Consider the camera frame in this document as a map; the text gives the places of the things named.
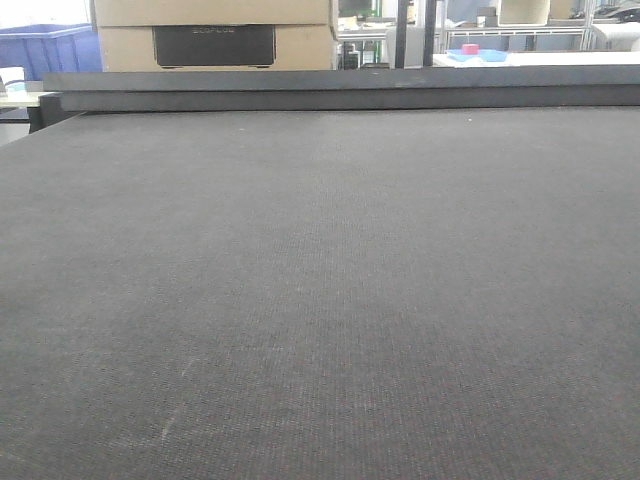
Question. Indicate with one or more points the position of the black conveyor belt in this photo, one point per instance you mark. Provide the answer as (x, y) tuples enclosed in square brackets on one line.
[(329, 295)]

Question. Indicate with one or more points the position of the small pink block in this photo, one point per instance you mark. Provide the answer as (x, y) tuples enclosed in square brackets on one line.
[(470, 49)]

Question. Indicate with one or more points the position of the black vertical pole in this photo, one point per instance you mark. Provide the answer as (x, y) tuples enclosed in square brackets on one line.
[(401, 34)]

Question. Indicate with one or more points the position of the blue tray on table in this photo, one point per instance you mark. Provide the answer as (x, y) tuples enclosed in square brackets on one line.
[(484, 55)]

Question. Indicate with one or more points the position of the large cardboard box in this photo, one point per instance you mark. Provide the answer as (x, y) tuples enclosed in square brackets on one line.
[(137, 36)]

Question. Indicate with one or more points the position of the white background table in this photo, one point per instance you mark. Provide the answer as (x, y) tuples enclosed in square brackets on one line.
[(565, 58)]

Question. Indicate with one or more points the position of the blue plastic crate background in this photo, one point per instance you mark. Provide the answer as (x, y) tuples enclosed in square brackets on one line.
[(43, 48)]

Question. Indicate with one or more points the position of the white paper cup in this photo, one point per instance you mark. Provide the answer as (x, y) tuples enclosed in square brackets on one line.
[(12, 80)]

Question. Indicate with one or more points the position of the dark conveyor end rail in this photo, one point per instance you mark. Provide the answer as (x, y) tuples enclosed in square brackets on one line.
[(351, 90)]

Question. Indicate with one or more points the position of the aluminium frame shelf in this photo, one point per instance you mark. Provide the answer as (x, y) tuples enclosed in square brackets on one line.
[(543, 25)]

